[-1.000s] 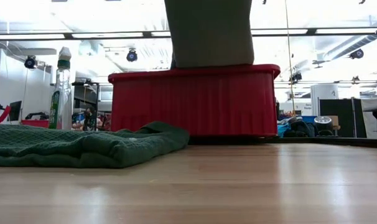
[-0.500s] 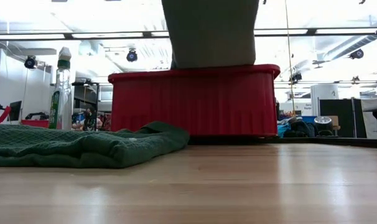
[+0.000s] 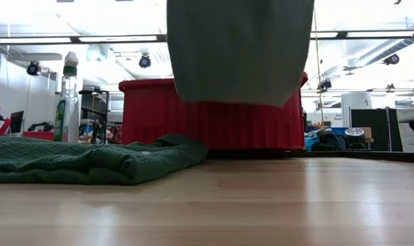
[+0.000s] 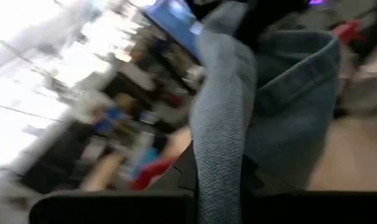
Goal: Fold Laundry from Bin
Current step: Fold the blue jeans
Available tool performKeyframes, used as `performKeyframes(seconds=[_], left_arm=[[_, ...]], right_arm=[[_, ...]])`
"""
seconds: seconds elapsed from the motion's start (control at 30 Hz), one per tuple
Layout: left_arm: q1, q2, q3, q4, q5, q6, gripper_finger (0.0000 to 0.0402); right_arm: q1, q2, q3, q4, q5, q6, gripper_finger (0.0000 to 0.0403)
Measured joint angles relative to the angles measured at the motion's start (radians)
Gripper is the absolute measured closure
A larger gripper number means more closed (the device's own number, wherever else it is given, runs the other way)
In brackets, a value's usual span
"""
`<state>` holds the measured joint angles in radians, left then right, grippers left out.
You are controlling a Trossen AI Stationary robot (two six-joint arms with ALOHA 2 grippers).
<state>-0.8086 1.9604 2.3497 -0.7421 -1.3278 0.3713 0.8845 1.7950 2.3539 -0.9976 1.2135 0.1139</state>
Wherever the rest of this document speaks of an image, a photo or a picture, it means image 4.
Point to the bright blue garment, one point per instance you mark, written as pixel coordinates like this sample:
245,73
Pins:
109,119

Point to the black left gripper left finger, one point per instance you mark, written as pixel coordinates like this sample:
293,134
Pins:
114,208

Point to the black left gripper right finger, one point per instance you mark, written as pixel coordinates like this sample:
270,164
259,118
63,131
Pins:
300,208

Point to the monitor with blue screen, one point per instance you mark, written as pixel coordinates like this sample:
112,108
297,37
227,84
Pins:
176,21

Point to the light blue shirt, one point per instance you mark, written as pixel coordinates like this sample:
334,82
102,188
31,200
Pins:
222,124

